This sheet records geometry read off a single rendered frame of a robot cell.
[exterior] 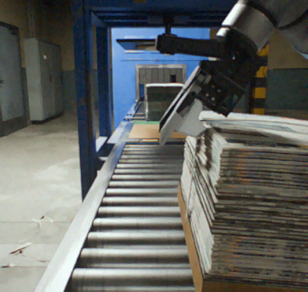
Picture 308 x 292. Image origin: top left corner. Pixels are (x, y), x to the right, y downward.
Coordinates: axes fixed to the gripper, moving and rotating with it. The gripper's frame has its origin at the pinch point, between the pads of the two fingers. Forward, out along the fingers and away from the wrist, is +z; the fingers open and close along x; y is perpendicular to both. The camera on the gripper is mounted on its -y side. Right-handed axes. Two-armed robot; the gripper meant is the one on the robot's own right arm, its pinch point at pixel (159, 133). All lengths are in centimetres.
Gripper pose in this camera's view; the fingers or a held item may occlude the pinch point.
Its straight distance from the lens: 52.8
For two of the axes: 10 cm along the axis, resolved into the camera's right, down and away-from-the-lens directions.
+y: 8.3, 5.5, 1.0
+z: -5.6, 8.1, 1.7
